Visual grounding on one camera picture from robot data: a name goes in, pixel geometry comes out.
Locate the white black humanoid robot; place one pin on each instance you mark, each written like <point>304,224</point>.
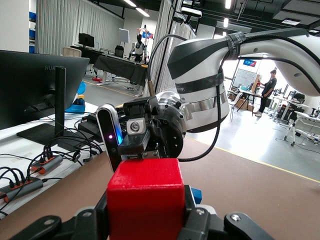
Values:
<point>138,48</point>

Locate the person in dark shirt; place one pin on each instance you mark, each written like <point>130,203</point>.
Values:
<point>268,86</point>

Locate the grey USB hub orange end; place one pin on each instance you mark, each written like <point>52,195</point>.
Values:
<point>27,186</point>
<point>50,162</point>

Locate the blue wooden block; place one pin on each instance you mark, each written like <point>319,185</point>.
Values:
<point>196,195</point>

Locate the white overhead camera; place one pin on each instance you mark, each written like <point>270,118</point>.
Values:
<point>191,12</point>

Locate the black box device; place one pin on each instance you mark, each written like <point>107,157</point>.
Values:
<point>87,127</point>

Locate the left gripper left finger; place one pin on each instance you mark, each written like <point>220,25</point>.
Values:
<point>85,225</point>

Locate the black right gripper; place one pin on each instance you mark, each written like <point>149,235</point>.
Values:
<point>170,135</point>

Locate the black Huawei monitor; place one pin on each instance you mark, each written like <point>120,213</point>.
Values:
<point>25,82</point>

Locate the red wooden block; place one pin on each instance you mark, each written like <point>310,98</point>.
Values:
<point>145,207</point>

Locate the table with black cloth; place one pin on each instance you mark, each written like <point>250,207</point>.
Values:
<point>120,67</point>

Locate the small whiteboard on stand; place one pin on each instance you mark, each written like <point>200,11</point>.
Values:
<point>124,35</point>

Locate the large whiteboard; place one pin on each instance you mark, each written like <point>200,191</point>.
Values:
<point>243,77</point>

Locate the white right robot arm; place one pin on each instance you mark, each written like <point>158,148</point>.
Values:
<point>265,42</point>

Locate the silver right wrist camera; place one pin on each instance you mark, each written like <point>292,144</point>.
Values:
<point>107,130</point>

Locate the blue white toy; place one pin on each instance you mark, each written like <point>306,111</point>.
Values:
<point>75,108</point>

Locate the black background monitor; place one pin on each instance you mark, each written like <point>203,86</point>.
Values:
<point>86,40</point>

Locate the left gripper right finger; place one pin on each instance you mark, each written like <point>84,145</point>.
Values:
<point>200,225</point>

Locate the white chair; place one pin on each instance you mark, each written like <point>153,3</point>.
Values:
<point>235,101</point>

